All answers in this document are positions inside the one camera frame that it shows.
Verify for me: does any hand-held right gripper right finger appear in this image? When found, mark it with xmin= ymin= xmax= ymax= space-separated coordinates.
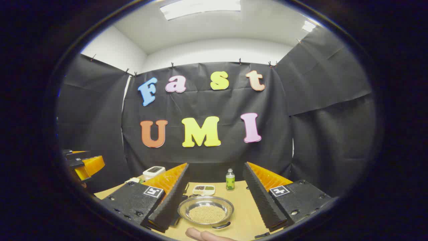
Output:
xmin=243 ymin=162 xmax=332 ymax=232

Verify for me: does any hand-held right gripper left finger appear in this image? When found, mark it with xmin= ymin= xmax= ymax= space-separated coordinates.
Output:
xmin=100 ymin=163 xmax=190 ymax=233

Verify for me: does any stainless steel pot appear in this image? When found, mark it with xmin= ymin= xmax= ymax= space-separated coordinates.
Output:
xmin=177 ymin=193 xmax=234 ymax=230

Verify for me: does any white toaster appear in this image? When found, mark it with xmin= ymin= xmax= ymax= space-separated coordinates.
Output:
xmin=143 ymin=166 xmax=166 ymax=181

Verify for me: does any white divided dish of beans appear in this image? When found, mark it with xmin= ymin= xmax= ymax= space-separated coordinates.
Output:
xmin=193 ymin=185 xmax=215 ymax=196

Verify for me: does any green label drink bottle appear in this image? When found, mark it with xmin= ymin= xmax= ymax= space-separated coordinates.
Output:
xmin=226 ymin=168 xmax=235 ymax=191

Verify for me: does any pile of yellow soybeans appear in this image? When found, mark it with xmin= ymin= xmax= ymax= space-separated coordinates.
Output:
xmin=189 ymin=205 xmax=226 ymax=224

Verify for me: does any large ceiling light panel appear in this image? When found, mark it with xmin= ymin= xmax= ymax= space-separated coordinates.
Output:
xmin=160 ymin=0 xmax=241 ymax=20

